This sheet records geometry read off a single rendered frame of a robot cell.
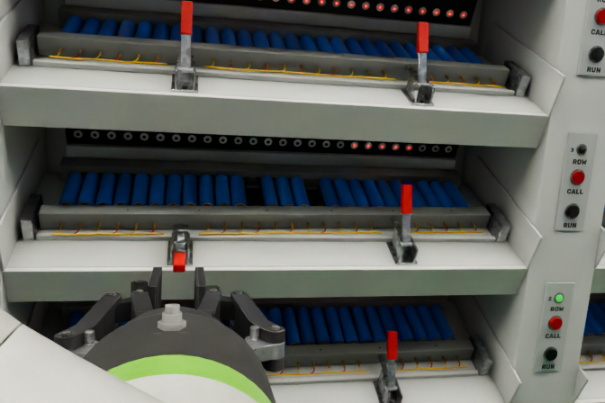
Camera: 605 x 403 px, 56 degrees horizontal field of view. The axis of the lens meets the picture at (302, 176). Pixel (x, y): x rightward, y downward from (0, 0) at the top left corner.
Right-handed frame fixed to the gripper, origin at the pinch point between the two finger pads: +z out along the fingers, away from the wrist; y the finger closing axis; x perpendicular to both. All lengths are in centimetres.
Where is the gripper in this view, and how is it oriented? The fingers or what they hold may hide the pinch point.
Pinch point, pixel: (177, 293)
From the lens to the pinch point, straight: 47.9
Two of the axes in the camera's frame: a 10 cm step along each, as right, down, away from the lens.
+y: 9.8, 0.3, 2.0
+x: 0.4, -10.0, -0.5
